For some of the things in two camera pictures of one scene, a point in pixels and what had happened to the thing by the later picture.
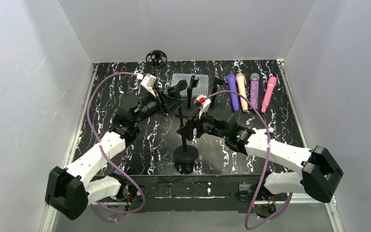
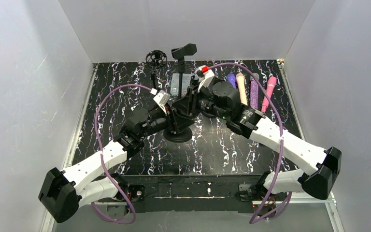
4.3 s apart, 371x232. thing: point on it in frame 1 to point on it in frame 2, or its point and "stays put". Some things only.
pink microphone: (271, 83) stays put
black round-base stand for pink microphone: (185, 156) to (179, 52)
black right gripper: (192, 127) to (192, 102)
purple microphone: (232, 86) stays put
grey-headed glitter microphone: (254, 78) stays put
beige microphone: (241, 86) stays put
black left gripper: (165, 103) to (171, 121)
